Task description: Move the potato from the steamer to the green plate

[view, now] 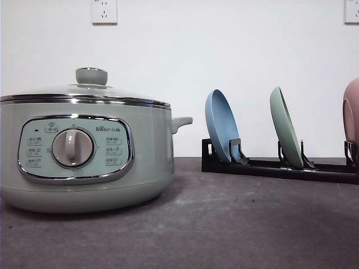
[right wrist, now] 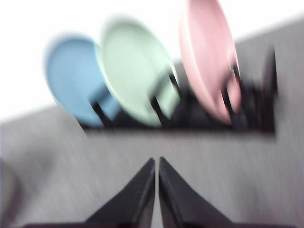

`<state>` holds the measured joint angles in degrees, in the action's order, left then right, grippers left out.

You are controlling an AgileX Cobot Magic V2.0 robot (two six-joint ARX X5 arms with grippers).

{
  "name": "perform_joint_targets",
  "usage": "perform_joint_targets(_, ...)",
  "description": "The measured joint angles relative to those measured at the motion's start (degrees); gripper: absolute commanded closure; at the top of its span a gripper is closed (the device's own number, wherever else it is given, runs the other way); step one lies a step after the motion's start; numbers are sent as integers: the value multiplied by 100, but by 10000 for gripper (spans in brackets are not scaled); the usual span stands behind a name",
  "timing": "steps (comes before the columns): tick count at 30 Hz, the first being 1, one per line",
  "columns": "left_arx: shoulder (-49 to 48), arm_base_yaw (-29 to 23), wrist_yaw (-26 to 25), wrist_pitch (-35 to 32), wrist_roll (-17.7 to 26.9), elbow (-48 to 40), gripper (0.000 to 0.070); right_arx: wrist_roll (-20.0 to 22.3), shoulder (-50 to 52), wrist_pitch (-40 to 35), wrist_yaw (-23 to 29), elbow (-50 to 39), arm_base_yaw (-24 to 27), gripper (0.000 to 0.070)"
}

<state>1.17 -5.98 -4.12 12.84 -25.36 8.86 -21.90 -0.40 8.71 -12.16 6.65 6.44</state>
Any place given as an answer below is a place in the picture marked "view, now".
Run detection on green plate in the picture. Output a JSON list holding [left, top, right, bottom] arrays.
[[270, 86, 304, 170]]

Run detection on light green electric steamer pot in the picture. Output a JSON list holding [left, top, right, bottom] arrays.
[[0, 101, 193, 214]]

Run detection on white wall socket right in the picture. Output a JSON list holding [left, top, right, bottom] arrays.
[[340, 0, 359, 27]]

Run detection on pink plate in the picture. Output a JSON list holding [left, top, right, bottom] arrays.
[[343, 78, 359, 166]]

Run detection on white wall socket left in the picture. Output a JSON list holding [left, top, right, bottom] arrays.
[[92, 0, 118, 26]]

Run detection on black dish rack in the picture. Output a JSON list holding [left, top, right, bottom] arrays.
[[201, 138, 359, 184]]

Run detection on glass steamer lid green knob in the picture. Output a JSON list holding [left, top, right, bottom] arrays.
[[0, 68, 172, 109]]

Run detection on white wall socket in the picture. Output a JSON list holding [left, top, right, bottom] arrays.
[[340, 0, 359, 27], [92, 0, 118, 26]]

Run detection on blue plate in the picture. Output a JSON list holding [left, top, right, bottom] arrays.
[[205, 89, 242, 163]]

